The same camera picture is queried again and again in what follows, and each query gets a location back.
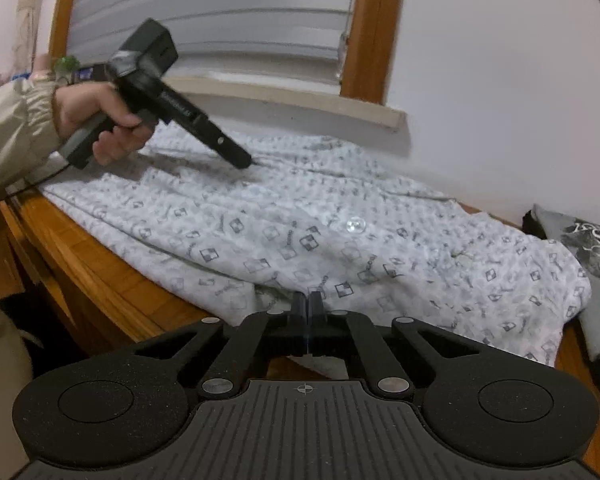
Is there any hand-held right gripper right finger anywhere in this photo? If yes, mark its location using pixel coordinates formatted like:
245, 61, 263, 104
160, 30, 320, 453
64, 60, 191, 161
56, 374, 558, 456
307, 291, 473, 402

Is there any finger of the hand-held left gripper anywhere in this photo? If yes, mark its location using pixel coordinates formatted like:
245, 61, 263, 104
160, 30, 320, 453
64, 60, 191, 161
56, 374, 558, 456
200, 117, 253, 170

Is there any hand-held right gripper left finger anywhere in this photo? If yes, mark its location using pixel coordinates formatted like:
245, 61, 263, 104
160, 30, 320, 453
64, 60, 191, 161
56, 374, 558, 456
135, 291, 308, 402

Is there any white patterned shirt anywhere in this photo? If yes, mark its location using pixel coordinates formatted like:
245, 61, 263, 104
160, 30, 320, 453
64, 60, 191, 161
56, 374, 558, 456
40, 125, 593, 368

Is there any person's left forearm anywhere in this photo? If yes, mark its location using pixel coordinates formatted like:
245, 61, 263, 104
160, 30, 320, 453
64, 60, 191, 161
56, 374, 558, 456
0, 77, 68, 203

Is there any person's left hand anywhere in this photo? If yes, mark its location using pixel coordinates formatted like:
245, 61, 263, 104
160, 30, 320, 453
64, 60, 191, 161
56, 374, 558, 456
55, 82, 156, 165

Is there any beige window sill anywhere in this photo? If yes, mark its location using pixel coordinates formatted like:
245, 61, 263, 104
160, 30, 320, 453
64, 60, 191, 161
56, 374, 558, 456
167, 76, 406, 133

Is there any grey window blind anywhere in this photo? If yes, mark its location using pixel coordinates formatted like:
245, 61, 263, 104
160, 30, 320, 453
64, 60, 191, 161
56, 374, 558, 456
67, 0, 363, 96

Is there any wooden desk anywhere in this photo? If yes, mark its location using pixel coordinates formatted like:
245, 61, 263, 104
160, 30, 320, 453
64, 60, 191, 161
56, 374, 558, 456
0, 192, 331, 381

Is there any person's beige jacket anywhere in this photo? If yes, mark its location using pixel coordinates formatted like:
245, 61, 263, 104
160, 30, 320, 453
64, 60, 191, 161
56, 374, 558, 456
0, 295, 36, 480

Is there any clear plastic cord pull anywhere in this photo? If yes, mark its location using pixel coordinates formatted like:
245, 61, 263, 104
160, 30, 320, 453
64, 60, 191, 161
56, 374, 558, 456
336, 30, 349, 81

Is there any wooden window frame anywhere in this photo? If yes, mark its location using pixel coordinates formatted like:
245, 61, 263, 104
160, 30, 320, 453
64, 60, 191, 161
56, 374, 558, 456
47, 0, 408, 103

